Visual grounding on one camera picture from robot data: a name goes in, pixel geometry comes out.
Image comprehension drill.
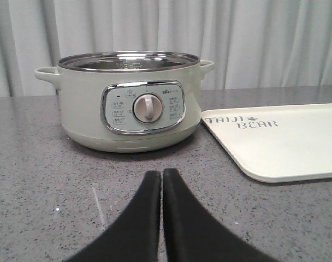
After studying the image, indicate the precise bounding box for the cream bear serving tray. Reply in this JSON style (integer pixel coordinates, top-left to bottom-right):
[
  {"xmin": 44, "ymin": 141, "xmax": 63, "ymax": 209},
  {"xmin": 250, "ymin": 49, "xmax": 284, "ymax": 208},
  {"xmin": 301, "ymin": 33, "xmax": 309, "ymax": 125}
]
[{"xmin": 201, "ymin": 103, "xmax": 332, "ymax": 183}]

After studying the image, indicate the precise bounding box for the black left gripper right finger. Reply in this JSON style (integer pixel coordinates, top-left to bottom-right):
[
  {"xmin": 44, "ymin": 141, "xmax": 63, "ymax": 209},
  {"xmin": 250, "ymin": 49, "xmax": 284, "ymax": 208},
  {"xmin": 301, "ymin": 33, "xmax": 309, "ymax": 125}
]
[{"xmin": 163, "ymin": 169, "xmax": 267, "ymax": 261}]

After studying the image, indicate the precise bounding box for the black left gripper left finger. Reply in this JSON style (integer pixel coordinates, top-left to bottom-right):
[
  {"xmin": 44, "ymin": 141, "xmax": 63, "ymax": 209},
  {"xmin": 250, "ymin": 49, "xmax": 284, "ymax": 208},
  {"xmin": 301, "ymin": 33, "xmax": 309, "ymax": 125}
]
[{"xmin": 68, "ymin": 171, "xmax": 161, "ymax": 261}]

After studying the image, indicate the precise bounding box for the white pleated curtain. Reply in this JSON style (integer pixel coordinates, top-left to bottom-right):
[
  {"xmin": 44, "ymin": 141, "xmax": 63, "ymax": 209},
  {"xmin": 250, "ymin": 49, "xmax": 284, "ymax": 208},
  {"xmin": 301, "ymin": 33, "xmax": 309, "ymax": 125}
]
[{"xmin": 0, "ymin": 1, "xmax": 332, "ymax": 97}]

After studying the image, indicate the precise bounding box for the pale green electric cooking pot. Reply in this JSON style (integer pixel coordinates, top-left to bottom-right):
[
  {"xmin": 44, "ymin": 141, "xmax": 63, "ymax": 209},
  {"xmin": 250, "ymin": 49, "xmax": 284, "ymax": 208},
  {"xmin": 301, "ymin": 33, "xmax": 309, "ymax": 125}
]
[{"xmin": 34, "ymin": 51, "xmax": 214, "ymax": 153}]

